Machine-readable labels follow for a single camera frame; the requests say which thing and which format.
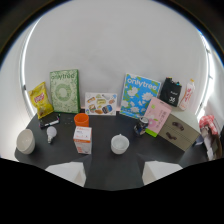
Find black bag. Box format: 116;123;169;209
158;77;183;108

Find dark metal can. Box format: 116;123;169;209
134;116;150;137

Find white cup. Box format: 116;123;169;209
110;133;130;155

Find yellow chips bag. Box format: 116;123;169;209
27;81;55;120

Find black phone with marker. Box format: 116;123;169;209
38;112;62;129

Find blue onlytree box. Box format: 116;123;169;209
119;73;162;120

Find red checkered cloth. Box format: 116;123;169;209
198;114;219;136

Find white stacked bowls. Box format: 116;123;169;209
15;128;36;155

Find white light bulb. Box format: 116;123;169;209
46;126;58;145

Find white orange small box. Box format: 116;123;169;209
72;126;93;155

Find green onlytree box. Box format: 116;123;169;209
49;69;81;115

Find beige drawer box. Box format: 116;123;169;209
157;113;202;153

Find orange plastic cup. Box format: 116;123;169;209
73;112;90;128

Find pink green box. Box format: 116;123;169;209
143;97;173;138

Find white card with stickers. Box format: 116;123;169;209
84;92;118;117

